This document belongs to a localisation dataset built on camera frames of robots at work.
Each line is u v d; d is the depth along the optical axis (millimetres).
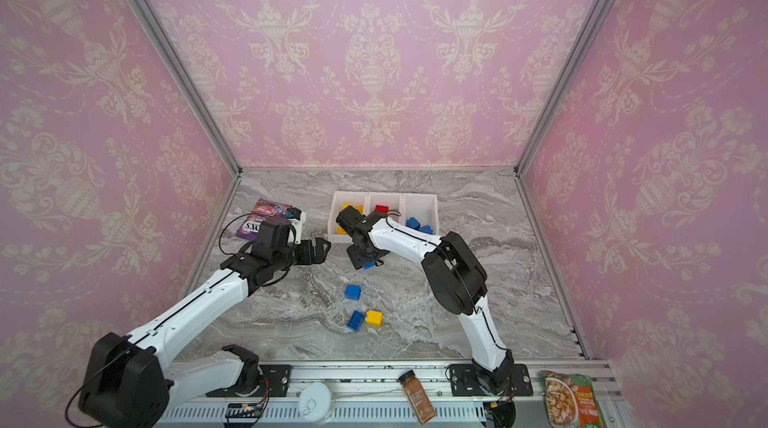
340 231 775
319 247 760
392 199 1036
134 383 394
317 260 759
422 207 1060
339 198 1058
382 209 1062
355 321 834
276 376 748
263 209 1058
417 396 686
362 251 794
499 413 717
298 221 758
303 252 744
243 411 730
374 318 829
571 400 713
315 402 673
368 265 952
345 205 924
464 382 730
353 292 902
